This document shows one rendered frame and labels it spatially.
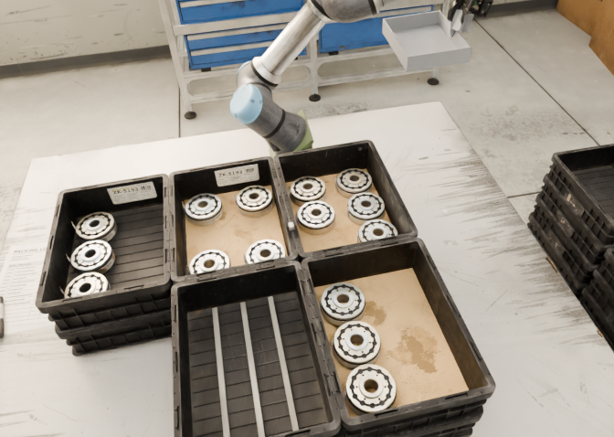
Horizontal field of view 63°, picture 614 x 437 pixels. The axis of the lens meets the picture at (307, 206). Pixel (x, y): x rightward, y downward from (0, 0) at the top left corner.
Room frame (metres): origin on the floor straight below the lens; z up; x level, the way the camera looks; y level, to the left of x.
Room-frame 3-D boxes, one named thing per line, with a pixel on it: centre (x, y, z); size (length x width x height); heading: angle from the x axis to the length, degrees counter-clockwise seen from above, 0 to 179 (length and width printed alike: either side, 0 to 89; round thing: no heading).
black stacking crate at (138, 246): (0.87, 0.50, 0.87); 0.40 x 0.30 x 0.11; 10
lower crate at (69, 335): (0.87, 0.50, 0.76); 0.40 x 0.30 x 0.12; 10
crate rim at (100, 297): (0.87, 0.50, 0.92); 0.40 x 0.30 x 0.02; 10
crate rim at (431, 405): (0.58, -0.16, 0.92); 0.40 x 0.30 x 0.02; 10
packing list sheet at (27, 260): (0.90, 0.81, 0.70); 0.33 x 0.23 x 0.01; 8
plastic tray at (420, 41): (1.51, -0.41, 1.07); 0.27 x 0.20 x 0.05; 7
